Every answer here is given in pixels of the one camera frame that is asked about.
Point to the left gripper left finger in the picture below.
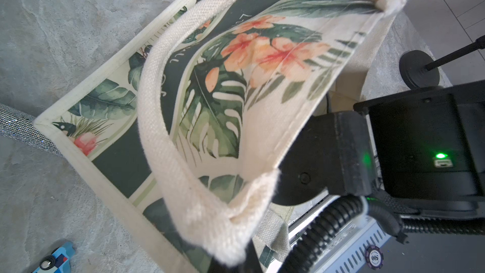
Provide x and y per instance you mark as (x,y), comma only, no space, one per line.
(216,267)

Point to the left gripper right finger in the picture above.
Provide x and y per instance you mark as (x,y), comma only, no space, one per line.
(251,263)

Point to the cream canvas floral tote bag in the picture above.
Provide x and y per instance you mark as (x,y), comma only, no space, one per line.
(181,133)

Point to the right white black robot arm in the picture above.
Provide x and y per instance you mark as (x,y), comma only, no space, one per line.
(413,161)

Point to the black poker chip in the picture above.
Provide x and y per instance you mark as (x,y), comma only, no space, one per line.
(374,257)

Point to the blue toy car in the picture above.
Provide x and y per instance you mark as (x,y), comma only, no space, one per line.
(58,261)

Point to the glittery silver cylinder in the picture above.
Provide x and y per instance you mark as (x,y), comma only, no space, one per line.
(19,126)

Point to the black microphone stand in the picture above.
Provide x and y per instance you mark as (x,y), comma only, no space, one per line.
(418,69)

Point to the aluminium rail frame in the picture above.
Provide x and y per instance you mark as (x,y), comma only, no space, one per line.
(347,252)

